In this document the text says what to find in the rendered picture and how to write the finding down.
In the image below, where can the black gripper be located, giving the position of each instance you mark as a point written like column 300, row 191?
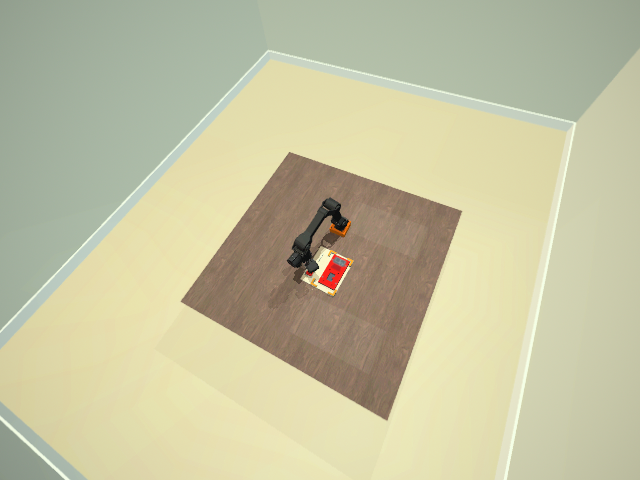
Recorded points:
column 312, row 265

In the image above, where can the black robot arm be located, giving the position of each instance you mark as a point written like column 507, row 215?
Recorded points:
column 304, row 240

